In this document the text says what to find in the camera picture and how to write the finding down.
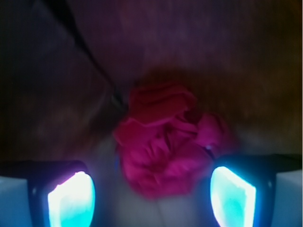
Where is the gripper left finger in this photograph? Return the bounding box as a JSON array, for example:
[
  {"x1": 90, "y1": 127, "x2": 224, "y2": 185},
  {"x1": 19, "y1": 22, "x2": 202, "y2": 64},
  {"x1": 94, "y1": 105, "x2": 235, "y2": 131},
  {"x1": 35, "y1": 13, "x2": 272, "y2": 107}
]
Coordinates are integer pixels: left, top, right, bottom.
[{"x1": 0, "y1": 161, "x2": 95, "y2": 227}]

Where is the red paper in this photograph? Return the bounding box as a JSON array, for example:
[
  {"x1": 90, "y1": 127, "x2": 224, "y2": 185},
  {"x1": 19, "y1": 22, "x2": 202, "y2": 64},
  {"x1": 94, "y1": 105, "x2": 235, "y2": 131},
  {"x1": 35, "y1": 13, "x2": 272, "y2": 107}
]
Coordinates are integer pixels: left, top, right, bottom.
[{"x1": 114, "y1": 83, "x2": 236, "y2": 199}]

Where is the brown paper bag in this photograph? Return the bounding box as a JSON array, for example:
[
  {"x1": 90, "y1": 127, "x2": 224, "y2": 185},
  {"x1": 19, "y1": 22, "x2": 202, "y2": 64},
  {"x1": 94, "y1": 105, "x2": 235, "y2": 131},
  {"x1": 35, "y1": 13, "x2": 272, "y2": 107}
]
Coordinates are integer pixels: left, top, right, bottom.
[{"x1": 0, "y1": 0, "x2": 303, "y2": 227}]

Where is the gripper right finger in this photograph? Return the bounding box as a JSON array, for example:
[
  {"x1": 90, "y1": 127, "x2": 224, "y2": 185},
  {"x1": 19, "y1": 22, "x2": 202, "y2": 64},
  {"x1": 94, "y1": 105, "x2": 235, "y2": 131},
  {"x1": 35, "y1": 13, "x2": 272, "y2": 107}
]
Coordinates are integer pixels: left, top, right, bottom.
[{"x1": 210, "y1": 154, "x2": 303, "y2": 227}]

